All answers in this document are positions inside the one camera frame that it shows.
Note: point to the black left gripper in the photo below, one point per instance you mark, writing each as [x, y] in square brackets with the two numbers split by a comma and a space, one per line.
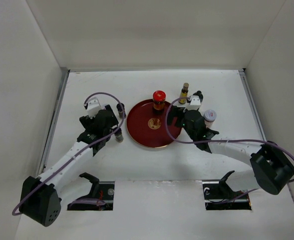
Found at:
[87, 122]

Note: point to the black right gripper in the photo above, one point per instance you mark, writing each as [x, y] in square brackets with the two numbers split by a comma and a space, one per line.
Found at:
[177, 112]

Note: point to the black pepper shaker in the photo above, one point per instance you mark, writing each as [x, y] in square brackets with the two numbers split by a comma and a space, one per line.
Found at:
[121, 110]
[118, 135]

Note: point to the yellow bottle gold cap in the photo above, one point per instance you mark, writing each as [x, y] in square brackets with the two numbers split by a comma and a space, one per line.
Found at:
[184, 93]

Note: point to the red lid jar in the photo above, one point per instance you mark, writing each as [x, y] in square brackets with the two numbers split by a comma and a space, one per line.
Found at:
[159, 98]

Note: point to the black pepper shaker front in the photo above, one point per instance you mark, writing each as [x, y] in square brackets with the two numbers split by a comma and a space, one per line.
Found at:
[118, 135]

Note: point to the black cap white bottle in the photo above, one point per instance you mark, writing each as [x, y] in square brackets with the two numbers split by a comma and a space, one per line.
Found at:
[199, 94]

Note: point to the white lid jar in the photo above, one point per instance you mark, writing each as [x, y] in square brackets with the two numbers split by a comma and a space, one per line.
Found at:
[209, 117]

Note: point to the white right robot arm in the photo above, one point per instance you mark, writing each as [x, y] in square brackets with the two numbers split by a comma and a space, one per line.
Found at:
[270, 169]

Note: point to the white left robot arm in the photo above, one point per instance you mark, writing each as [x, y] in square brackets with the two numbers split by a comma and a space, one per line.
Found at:
[41, 197]

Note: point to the round red tray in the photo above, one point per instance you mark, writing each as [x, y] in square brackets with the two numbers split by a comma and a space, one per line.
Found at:
[146, 126]

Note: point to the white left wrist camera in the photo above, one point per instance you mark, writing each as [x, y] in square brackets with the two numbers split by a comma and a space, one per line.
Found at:
[92, 107]

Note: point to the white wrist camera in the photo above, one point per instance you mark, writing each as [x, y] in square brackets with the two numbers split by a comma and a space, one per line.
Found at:
[194, 103]
[92, 107]

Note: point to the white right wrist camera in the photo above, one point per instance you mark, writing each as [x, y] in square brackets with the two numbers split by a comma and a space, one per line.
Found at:
[194, 103]

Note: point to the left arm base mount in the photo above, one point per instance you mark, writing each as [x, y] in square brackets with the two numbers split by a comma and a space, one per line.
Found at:
[100, 196]

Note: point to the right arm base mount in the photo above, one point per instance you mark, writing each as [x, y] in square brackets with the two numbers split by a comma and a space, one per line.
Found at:
[218, 196]

